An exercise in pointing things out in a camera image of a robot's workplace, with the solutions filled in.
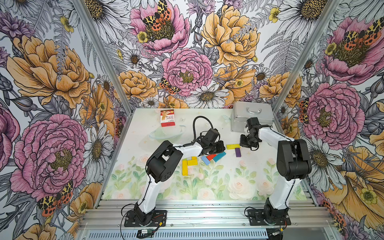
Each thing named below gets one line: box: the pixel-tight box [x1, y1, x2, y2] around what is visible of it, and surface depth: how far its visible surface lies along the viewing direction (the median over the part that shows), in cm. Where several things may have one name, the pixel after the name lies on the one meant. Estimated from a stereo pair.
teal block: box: [213, 151, 227, 163], surface depth 97 cm
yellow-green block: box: [226, 144, 240, 150], surface depth 102 cm
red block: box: [206, 154, 217, 161], surface depth 97 cm
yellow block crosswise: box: [187, 159, 198, 166], surface depth 96 cm
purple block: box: [235, 147, 242, 158], surface depth 101 cm
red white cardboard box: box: [160, 109, 176, 128], surface depth 114 cm
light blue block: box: [201, 155, 211, 166], surface depth 96 cm
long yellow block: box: [182, 160, 189, 176], surface depth 93 cm
